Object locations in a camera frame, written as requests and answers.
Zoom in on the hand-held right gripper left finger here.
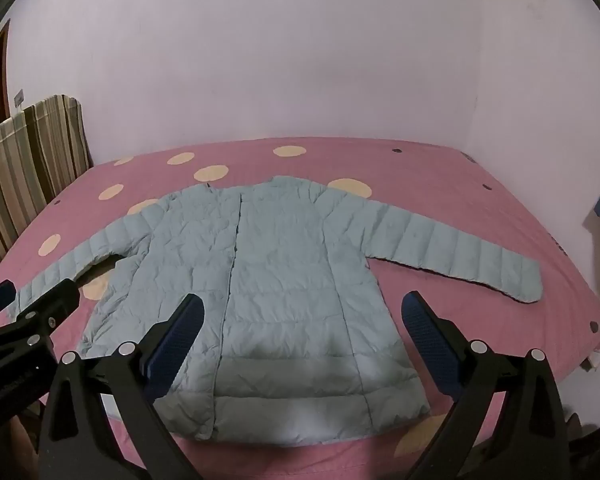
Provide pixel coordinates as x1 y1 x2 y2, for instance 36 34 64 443
39 293 204 480

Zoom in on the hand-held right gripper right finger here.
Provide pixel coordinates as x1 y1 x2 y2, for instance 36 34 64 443
401 291 571 480

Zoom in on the light blue puffer jacket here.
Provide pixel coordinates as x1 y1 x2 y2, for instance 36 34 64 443
16 175 545 447

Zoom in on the striped cushion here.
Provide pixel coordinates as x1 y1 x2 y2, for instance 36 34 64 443
0 94 93 288

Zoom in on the pink dotted bed sheet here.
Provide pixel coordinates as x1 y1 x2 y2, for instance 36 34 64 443
0 136 600 480

